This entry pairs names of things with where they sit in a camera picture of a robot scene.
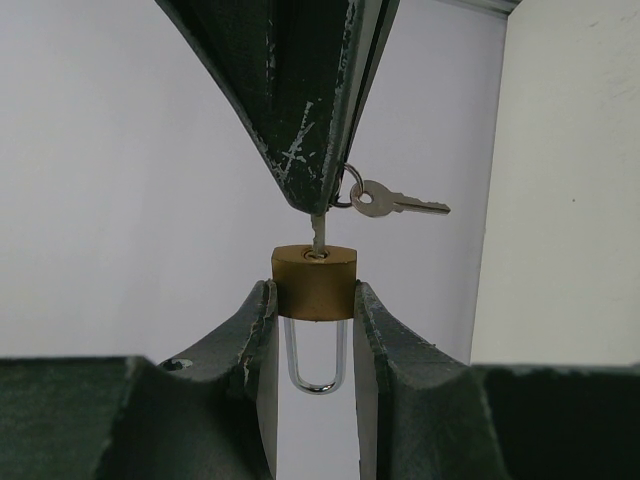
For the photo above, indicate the small brass padlock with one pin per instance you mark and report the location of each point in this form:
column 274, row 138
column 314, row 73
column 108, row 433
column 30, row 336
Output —
column 315, row 288

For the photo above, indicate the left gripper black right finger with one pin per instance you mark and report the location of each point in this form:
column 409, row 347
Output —
column 423, row 415

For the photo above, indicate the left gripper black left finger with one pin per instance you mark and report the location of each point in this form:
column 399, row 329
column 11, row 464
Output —
column 209, row 412

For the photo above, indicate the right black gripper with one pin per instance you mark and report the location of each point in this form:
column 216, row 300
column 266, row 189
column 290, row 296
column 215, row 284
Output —
column 297, row 74

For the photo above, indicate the silver key set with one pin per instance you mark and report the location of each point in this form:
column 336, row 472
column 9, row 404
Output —
column 371, row 199

